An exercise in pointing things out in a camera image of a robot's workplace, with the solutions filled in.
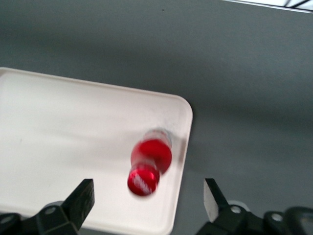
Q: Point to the red coke bottle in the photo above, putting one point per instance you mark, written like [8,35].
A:
[151,151]

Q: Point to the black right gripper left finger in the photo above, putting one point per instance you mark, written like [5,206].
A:
[78,205]

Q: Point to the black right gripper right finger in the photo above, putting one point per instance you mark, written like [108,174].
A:
[221,209]

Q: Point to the cream plastic tray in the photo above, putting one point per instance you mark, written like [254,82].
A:
[73,134]

